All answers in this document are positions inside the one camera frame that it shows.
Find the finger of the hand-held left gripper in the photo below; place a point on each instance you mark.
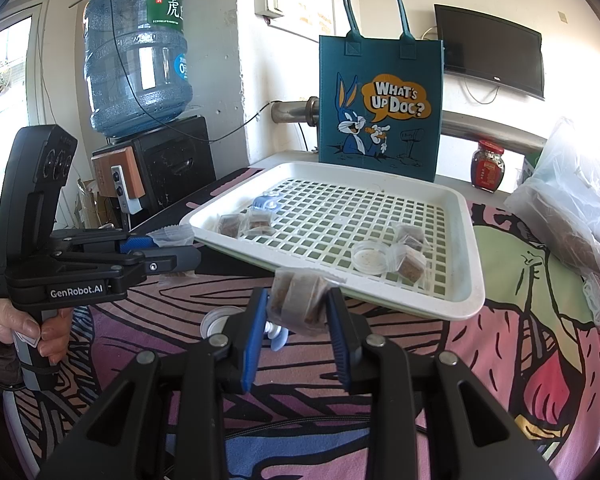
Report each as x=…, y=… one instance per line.
x=137, y=245
x=155, y=264

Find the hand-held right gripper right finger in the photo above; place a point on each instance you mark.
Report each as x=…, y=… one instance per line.
x=337, y=345

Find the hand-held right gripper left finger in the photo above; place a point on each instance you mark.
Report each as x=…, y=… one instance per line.
x=255, y=345

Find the blue clip with white flower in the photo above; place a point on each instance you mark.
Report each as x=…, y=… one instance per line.
x=266, y=203
x=276, y=337

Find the round clear plastic dish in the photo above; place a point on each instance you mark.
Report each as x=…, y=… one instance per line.
x=217, y=320
x=370, y=259

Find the white slotted plastic tray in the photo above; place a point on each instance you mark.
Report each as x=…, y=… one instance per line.
x=467, y=260

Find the person's left hand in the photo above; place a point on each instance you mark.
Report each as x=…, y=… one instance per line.
x=55, y=340

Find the light green under tray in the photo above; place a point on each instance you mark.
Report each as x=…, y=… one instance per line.
x=370, y=301

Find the cardboard box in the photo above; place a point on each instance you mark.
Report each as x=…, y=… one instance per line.
x=87, y=200

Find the wooden speaker box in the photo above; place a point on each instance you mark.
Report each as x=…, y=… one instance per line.
x=105, y=175

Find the black water dispenser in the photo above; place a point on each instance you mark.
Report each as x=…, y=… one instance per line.
x=180, y=170

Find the blue water jug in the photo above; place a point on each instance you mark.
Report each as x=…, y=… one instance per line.
x=130, y=80

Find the red lidded glass jar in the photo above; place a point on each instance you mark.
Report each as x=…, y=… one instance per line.
x=489, y=170

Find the green and white carton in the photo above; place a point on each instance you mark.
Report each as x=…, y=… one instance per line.
x=530, y=167

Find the small clear plastic packets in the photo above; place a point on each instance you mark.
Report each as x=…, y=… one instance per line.
x=596, y=300

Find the clear plastic bag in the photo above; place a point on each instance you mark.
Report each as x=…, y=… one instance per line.
x=570, y=200

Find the teal cartoon tote bag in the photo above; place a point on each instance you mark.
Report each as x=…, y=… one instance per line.
x=405, y=60

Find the metal pipe rail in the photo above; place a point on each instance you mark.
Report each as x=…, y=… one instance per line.
x=292, y=111

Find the grey wall switch box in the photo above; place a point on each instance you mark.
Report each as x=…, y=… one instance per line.
x=267, y=0

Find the black wall monitor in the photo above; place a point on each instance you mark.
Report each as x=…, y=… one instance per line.
x=490, y=50

